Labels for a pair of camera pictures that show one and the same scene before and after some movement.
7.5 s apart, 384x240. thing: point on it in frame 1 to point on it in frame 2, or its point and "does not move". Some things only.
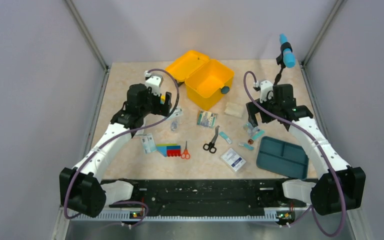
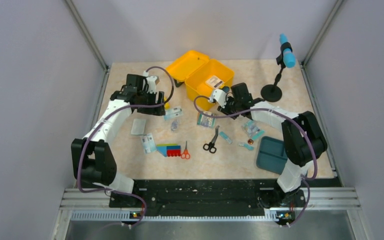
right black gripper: x=252 y=109 to x=225 y=110
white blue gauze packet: x=233 y=159 to x=214 y=82
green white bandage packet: x=206 y=119 does not move
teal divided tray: x=283 y=157 does not move
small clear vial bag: x=174 y=125 does not move
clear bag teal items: x=254 y=132 does not move
